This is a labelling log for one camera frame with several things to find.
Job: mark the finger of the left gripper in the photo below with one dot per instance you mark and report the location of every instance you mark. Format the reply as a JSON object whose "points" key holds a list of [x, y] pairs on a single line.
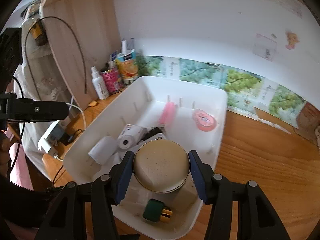
{"points": [[15, 109]]}

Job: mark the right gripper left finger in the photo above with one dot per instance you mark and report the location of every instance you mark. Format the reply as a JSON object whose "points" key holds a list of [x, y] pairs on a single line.
{"points": [[123, 176]]}

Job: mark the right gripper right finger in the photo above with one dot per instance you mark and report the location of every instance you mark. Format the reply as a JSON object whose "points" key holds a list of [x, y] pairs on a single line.
{"points": [[197, 173]]}

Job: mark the round cream compact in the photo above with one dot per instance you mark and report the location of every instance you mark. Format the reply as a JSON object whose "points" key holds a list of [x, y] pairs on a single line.
{"points": [[161, 166]]}

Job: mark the green and gold perfume bottle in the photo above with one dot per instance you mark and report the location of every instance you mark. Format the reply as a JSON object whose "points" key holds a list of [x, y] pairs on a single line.
{"points": [[156, 211]]}

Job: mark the white compact digital camera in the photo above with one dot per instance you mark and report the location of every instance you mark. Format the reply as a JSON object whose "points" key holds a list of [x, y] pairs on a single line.
{"points": [[158, 136]]}

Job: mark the pink oval case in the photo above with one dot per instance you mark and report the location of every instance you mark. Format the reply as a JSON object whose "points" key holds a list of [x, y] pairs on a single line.
{"points": [[204, 121]]}

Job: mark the pink hair rollers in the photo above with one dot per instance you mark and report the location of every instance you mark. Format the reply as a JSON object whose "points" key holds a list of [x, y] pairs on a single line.
{"points": [[168, 115]]}

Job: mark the white square charger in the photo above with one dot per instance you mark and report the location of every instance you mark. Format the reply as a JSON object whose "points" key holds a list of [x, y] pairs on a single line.
{"points": [[186, 196]]}

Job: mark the black plug adapter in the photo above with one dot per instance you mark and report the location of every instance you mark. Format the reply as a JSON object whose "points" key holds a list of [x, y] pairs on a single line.
{"points": [[151, 133]]}

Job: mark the person's left hand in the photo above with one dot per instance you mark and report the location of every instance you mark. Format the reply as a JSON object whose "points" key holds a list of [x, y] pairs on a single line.
{"points": [[5, 160]]}

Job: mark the yellow hanging tag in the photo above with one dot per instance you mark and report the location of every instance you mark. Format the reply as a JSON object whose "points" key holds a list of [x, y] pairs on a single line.
{"points": [[39, 34]]}

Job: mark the white power strip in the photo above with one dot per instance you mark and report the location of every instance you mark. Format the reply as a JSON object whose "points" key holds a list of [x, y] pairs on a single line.
{"points": [[54, 134]]}

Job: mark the white plastic organizer tray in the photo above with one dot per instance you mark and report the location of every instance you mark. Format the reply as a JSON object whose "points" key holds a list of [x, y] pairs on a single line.
{"points": [[142, 104]]}

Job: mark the wooden shelf unit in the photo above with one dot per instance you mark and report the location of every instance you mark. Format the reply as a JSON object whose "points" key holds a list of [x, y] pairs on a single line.
{"points": [[81, 34]]}

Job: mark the white spray bottle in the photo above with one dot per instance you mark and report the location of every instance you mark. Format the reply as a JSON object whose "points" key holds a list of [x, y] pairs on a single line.
{"points": [[99, 84]]}

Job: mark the grape picture strip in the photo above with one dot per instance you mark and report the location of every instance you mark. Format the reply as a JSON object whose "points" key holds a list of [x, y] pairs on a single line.
{"points": [[246, 91]]}

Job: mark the red can pen holder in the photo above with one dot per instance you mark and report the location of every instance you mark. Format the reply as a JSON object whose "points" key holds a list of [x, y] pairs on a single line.
{"points": [[112, 79]]}

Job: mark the orange juice carton holder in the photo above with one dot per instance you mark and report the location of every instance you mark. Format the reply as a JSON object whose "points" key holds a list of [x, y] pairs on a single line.
{"points": [[127, 66]]}

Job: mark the brown cardboard drawing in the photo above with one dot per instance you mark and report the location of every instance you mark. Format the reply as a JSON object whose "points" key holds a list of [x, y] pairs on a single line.
{"points": [[308, 121]]}

